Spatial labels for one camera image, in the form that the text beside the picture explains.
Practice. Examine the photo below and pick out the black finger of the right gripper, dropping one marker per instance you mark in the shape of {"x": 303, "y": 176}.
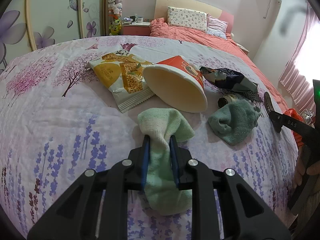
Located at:
{"x": 275, "y": 117}

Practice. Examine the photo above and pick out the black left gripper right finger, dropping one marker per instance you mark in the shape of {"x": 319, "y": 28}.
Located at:
{"x": 181, "y": 165}

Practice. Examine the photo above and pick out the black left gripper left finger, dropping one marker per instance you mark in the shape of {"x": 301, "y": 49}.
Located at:
{"x": 136, "y": 178}

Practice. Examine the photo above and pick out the light green sock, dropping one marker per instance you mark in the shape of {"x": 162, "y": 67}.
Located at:
{"x": 160, "y": 189}

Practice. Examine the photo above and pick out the pink striped curtain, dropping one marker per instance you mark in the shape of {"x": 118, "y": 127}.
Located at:
{"x": 303, "y": 66}

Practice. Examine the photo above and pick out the dark green sock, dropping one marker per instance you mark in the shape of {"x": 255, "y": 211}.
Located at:
{"x": 234, "y": 122}

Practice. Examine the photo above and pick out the small black round object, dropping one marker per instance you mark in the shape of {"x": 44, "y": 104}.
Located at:
{"x": 226, "y": 99}

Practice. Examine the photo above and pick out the dark crumpled snack wrapper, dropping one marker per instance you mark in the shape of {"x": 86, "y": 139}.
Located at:
{"x": 233, "y": 81}

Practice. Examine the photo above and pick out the red paper noodle cup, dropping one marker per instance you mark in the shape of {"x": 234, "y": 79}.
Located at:
{"x": 178, "y": 83}

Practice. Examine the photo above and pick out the floral lavender bed sheet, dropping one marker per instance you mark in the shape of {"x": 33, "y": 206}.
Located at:
{"x": 57, "y": 120}

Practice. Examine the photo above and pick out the yellow snack bag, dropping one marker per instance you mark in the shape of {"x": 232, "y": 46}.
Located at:
{"x": 122, "y": 73}

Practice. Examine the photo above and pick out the pink striped pillow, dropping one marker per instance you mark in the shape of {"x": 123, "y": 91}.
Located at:
{"x": 216, "y": 27}

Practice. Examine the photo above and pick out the coral pink quilt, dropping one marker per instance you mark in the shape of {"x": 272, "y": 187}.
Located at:
{"x": 159, "y": 28}

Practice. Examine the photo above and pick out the pink bedside table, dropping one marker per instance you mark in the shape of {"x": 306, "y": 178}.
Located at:
{"x": 136, "y": 29}

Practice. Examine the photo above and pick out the floral white pillow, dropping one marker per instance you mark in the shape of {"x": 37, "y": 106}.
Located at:
{"x": 181, "y": 17}

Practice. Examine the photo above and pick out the beige and pink headboard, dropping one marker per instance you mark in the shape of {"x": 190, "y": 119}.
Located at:
{"x": 161, "y": 10}

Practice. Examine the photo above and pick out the plush toy stack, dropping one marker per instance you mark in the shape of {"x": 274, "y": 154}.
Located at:
{"x": 114, "y": 14}

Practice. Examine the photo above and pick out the floral wardrobe doors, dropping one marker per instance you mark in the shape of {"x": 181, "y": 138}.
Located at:
{"x": 29, "y": 25}

